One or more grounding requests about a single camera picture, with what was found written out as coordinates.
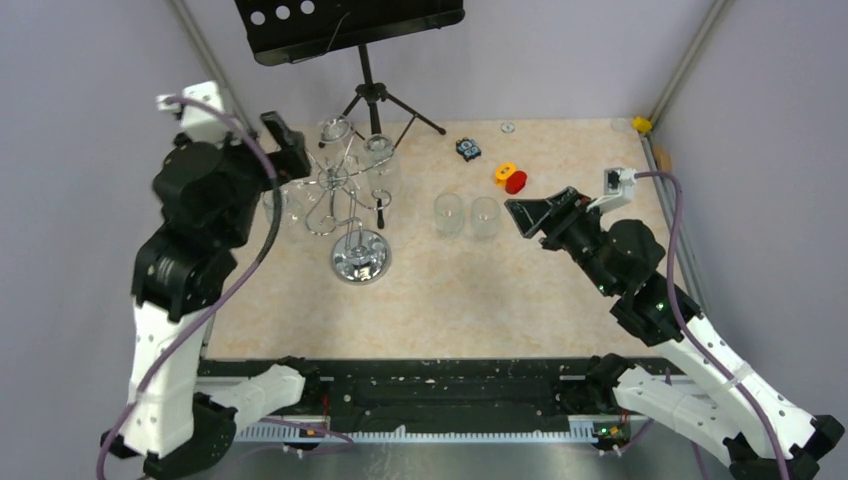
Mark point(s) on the small wooden block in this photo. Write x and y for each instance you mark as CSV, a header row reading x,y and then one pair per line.
x,y
662,159

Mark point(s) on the black blue small device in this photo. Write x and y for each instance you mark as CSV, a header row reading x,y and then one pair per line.
x,y
467,149

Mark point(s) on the yellow corner bracket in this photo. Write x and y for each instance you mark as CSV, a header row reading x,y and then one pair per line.
x,y
642,125

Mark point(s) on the black music stand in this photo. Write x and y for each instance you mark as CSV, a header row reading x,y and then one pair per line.
x,y
291,32

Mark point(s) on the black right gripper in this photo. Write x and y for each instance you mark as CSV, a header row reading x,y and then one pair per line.
x,y
531,214

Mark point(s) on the plain front-left wine glass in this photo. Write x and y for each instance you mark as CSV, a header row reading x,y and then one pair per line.
x,y
293,211

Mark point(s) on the aluminium frame post right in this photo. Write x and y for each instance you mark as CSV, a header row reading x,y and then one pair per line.
x,y
716,13

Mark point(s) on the yellow ring toy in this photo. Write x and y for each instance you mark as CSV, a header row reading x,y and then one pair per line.
x,y
503,172

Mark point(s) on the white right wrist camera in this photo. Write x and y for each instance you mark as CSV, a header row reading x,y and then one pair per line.
x,y
619,187

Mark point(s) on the chrome wine glass rack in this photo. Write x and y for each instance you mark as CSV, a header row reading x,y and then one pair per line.
x,y
345,205

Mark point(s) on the red round toy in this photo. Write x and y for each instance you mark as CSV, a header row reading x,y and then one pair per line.
x,y
516,182

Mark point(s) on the large plain wine glass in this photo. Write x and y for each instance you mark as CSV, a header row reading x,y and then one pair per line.
x,y
291,162

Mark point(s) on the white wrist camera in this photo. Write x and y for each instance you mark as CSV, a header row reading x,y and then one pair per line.
x,y
196,123
619,187

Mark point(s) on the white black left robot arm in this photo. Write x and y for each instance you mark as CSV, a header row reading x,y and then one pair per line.
x,y
178,285

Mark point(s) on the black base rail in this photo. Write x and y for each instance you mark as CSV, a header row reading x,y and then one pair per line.
x,y
440,396

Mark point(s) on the aluminium frame post left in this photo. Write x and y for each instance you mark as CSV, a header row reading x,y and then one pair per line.
x,y
206,56

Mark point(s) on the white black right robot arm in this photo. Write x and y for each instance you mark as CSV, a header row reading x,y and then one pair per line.
x,y
740,419

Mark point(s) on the tall rear wine glass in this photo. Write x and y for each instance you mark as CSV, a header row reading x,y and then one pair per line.
x,y
335,130

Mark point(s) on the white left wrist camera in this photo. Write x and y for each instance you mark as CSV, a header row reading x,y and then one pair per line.
x,y
196,123

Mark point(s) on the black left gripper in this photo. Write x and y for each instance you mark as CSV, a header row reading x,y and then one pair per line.
x,y
289,162

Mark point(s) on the aluminium frame post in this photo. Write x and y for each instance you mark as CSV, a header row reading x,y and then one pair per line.
x,y
716,13
206,56

